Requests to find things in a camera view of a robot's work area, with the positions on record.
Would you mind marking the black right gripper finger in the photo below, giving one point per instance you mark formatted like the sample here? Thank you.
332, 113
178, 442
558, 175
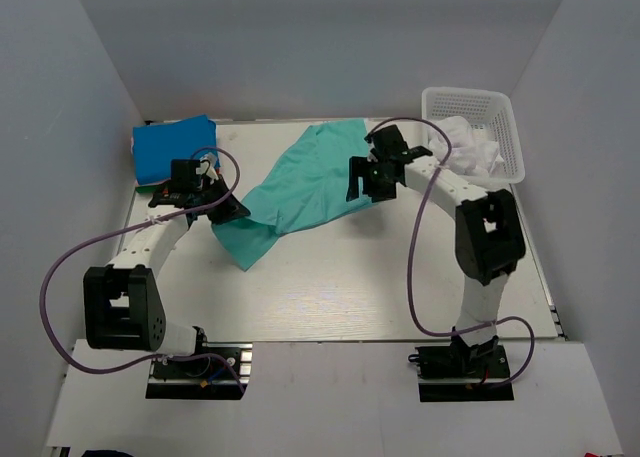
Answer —
370, 189
358, 178

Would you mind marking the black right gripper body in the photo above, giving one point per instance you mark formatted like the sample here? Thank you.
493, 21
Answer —
377, 172

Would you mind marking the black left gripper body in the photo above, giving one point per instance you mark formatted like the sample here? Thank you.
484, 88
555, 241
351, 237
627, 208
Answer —
206, 192

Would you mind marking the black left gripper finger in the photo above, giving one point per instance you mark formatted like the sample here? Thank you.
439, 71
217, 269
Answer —
230, 200
220, 216

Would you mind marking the teal t shirt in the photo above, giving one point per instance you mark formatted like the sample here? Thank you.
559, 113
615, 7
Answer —
306, 188

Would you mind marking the white t shirt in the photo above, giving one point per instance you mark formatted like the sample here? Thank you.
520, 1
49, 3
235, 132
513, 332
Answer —
472, 153

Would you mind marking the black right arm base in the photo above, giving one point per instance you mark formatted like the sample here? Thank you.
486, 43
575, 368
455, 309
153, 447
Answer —
451, 374

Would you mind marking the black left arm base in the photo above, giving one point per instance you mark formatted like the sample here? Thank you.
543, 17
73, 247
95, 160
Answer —
203, 379

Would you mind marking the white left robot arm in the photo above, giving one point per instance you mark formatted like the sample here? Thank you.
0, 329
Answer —
122, 304

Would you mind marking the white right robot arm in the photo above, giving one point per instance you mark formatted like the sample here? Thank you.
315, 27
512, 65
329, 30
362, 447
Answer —
488, 238

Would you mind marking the green folded t shirt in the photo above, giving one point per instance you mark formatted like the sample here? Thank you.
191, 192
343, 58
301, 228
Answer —
146, 189

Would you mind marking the blue folded t shirt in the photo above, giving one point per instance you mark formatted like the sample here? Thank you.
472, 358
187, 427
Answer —
181, 139

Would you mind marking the white plastic basket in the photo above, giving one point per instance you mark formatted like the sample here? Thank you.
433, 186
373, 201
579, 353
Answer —
486, 110

